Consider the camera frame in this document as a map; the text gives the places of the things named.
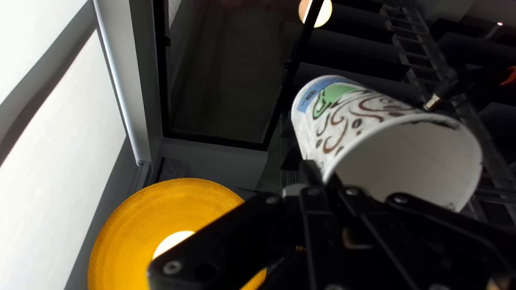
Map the patterned paper coffee cup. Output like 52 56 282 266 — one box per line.
290 74 482 211

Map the yellow round disc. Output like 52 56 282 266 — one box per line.
87 177 244 290

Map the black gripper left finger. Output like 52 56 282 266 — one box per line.
147 164 345 290

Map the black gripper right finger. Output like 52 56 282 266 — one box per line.
327 175 516 290

